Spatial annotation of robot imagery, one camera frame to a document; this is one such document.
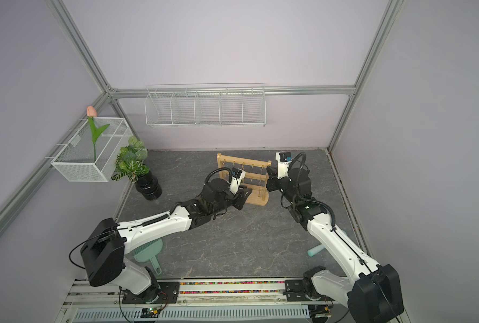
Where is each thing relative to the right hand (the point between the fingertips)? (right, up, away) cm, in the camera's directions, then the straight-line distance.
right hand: (267, 166), depth 77 cm
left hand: (-7, -9, +1) cm, 12 cm away
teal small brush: (+18, -35, +4) cm, 40 cm away
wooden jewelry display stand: (-4, -5, +9) cm, 11 cm away
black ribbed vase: (-55, -8, +17) cm, 58 cm away
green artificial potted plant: (-55, +2, +2) cm, 55 cm away
